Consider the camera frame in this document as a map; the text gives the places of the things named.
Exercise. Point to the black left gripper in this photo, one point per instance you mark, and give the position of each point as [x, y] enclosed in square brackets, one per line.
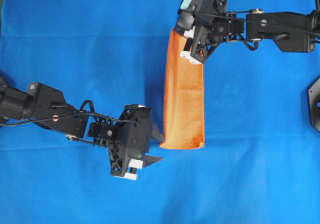
[131, 141]

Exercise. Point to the black octagonal base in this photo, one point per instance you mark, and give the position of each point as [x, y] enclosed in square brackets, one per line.
[314, 104]

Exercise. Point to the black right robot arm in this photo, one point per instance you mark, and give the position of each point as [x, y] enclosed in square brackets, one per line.
[290, 31]

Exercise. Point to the orange towel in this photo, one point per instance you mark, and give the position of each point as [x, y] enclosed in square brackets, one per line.
[183, 113]

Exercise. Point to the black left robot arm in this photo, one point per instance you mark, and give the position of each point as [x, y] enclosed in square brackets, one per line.
[47, 108]

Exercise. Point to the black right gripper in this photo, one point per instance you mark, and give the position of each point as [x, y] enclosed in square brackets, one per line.
[199, 30]

